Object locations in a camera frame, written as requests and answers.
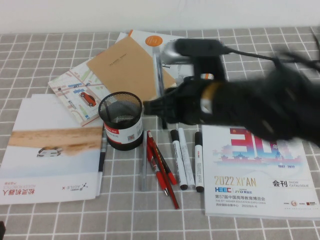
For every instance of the all white marker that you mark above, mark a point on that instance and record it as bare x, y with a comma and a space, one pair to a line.
187, 162

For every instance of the brown kraft notebook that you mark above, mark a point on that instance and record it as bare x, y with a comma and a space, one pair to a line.
125, 65

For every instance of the map cover book with car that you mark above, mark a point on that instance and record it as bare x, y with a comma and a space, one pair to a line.
75, 95

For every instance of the white brochure with dark edge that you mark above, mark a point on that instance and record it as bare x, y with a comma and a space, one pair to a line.
100, 162

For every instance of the dark pen with red end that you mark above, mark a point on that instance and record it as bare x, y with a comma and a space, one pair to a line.
172, 178

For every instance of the black mesh pen holder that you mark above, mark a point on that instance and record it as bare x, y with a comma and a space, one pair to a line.
125, 135

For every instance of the HEEC 2022 Xi'an catalogue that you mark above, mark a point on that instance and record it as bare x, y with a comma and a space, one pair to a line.
250, 175

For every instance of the grey checked tablecloth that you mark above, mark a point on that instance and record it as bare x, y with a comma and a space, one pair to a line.
75, 225

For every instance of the white marker with black cap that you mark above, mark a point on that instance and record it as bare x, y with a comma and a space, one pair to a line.
179, 162
158, 72
199, 162

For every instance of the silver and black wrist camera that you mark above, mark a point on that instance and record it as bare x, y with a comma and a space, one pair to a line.
172, 53

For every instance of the grey slim pen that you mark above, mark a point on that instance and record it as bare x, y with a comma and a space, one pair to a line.
144, 162

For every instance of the white ROS robot book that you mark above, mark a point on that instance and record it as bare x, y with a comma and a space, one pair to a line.
150, 40

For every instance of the red and black pencil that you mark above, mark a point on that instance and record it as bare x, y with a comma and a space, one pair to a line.
172, 195

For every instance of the red gel pen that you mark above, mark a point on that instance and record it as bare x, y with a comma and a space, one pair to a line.
156, 170

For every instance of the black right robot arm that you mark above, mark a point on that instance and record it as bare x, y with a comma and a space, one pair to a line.
262, 105

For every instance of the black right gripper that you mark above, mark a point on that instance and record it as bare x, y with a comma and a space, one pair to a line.
190, 105

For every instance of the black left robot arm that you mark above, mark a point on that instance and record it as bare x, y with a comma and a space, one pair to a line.
2, 232

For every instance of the white AgileX robotics brochure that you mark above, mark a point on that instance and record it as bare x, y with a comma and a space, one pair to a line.
50, 162

